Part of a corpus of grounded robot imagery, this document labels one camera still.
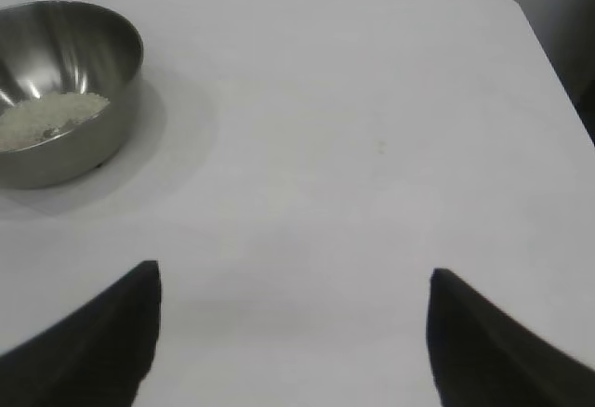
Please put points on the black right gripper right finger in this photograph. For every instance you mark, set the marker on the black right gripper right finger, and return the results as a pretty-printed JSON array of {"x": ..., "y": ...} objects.
[{"x": 502, "y": 370}]

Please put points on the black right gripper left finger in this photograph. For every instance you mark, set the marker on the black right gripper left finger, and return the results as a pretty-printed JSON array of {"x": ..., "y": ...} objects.
[{"x": 83, "y": 365}]

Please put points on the stainless steel mixing bowl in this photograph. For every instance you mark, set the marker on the stainless steel mixing bowl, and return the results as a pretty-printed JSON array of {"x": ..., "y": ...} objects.
[{"x": 121, "y": 114}]

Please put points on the white uncooked rice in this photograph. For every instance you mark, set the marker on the white uncooked rice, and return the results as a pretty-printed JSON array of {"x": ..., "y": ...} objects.
[{"x": 46, "y": 114}]

